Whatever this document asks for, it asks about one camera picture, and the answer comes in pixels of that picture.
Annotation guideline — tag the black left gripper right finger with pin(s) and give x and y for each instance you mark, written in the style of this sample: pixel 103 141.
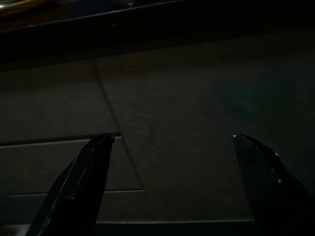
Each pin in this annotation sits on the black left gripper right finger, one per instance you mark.
pixel 268 196

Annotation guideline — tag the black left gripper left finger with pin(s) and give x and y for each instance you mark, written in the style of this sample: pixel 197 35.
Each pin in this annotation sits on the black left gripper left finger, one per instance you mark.
pixel 73 191

